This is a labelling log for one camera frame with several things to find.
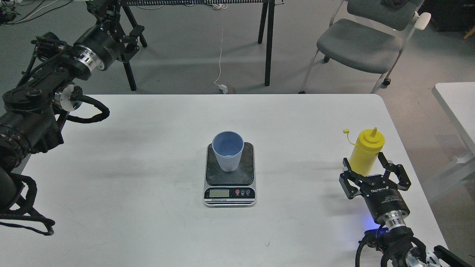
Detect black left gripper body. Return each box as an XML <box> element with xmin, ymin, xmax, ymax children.
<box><xmin>73</xmin><ymin>25</ymin><xmax>125</xmax><ymax>71</ymax></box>

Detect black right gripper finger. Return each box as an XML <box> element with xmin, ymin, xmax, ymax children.
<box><xmin>378</xmin><ymin>152</ymin><xmax>411</xmax><ymax>191</ymax></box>
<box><xmin>339</xmin><ymin>158</ymin><xmax>371</xmax><ymax>200</ymax></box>

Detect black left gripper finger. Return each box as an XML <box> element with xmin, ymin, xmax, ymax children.
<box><xmin>85</xmin><ymin>0</ymin><xmax>123</xmax><ymax>32</ymax></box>
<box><xmin>119</xmin><ymin>25</ymin><xmax>145</xmax><ymax>63</ymax></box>

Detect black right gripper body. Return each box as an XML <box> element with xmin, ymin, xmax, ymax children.
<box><xmin>358</xmin><ymin>174</ymin><xmax>410</xmax><ymax>224</ymax></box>

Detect yellow squeeze bottle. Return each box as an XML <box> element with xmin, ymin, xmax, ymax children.
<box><xmin>348</xmin><ymin>127</ymin><xmax>385</xmax><ymax>177</ymax></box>

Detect blue ribbed plastic cup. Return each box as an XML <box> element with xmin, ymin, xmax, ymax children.
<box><xmin>212</xmin><ymin>131</ymin><xmax>245</xmax><ymax>172</ymax></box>

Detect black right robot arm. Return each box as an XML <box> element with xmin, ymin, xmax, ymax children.
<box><xmin>339</xmin><ymin>152</ymin><xmax>468</xmax><ymax>267</ymax></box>

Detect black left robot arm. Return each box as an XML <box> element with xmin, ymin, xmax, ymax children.
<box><xmin>0</xmin><ymin>0</ymin><xmax>147</xmax><ymax>235</ymax></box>

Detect digital kitchen scale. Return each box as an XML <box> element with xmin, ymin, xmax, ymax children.
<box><xmin>203</xmin><ymin>142</ymin><xmax>256</xmax><ymax>207</ymax></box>

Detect white side table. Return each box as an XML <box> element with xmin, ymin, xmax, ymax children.
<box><xmin>432</xmin><ymin>82</ymin><xmax>475</xmax><ymax>154</ymax></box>

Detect grey office chair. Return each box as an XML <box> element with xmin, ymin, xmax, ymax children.
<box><xmin>316</xmin><ymin>0</ymin><xmax>431</xmax><ymax>93</ymax></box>

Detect black trestle table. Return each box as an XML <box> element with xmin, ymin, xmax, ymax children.
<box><xmin>121</xmin><ymin>0</ymin><xmax>276</xmax><ymax>86</ymax></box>

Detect white cable with plug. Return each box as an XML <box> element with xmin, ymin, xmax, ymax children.
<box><xmin>212</xmin><ymin>3</ymin><xmax>231</xmax><ymax>94</ymax></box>

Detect cables on floor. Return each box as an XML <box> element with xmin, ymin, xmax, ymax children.
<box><xmin>0</xmin><ymin>0</ymin><xmax>71</xmax><ymax>26</ymax></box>

